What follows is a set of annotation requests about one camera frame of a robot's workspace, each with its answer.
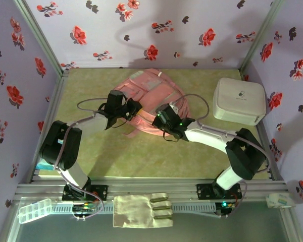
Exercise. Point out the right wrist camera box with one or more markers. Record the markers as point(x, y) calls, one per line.
point(174, 107)

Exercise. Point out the small controller circuit board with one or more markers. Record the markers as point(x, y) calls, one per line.
point(84, 207)
point(226, 205)

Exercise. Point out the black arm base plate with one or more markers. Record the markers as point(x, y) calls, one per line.
point(204, 191)
point(101, 191)

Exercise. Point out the white storage box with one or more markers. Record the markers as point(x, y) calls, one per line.
point(240, 100)

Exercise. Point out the beige cloth glove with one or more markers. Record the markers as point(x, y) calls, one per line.
point(133, 211)

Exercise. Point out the long aluminium cross rail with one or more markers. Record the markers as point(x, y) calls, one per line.
point(151, 187)

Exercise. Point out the teal packet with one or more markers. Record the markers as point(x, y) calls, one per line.
point(44, 167)

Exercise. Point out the white tape packet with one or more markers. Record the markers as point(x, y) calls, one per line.
point(280, 200)

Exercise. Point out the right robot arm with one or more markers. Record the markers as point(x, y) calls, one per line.
point(209, 136)

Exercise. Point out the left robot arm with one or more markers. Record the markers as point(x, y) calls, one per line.
point(60, 143)

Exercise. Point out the aluminium table side rail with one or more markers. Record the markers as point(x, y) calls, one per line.
point(261, 131)
point(56, 95)

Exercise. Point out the pink school backpack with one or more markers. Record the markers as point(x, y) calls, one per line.
point(151, 85)

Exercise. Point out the aluminium upright post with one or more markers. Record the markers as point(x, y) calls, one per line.
point(38, 32)
point(261, 32)

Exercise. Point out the clear plastic organizer box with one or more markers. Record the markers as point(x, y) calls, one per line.
point(35, 210)

